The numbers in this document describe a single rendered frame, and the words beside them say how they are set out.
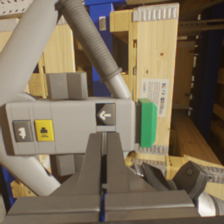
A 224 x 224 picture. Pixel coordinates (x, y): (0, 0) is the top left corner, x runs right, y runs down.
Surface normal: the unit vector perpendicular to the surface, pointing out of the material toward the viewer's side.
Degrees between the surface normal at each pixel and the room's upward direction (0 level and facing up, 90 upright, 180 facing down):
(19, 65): 69
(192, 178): 147
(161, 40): 90
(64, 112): 74
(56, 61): 90
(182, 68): 90
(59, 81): 57
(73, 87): 91
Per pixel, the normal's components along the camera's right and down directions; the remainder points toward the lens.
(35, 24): 0.15, 0.34
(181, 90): -0.24, 0.28
